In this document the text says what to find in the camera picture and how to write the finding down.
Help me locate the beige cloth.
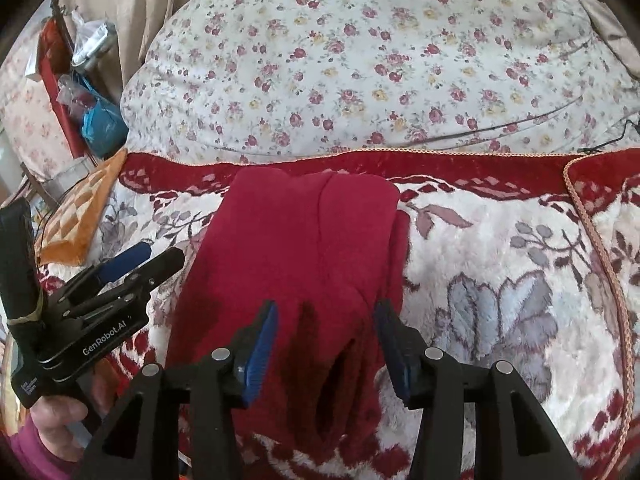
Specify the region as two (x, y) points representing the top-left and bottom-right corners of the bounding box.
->
(550, 0), (640, 83)

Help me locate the blue plastic bag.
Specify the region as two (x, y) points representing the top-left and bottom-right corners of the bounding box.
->
(75, 72), (131, 159)

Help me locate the orange checked cushion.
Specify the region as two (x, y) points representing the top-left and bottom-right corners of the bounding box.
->
(34, 149), (129, 267)

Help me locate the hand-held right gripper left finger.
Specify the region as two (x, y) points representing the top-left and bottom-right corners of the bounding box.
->
(75, 300), (279, 480)

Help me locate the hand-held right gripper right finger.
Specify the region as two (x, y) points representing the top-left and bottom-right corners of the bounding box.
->
(372, 299), (581, 480)

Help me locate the clear plastic bag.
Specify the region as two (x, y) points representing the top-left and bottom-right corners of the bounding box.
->
(70, 9), (119, 69)

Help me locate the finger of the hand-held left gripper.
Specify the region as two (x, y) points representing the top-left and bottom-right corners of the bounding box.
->
(47, 241), (154, 311)
(62, 246), (187, 321)

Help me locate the person's left forearm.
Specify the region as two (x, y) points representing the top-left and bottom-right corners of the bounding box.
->
(7, 415), (81, 480)

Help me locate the white floral quilt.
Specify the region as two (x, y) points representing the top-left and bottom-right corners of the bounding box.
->
(120, 0), (640, 167)

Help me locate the beige curtain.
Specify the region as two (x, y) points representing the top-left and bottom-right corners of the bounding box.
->
(54, 0), (213, 107)

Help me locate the dark red garment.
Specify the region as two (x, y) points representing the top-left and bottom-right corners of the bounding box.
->
(165, 166), (412, 453)

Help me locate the person's left hand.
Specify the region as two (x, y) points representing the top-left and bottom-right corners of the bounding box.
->
(30, 372), (117, 462)

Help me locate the red and white floral blanket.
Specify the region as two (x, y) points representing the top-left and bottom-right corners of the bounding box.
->
(30, 149), (640, 480)

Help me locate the black cable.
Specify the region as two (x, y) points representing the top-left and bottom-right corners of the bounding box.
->
(575, 114), (640, 155)

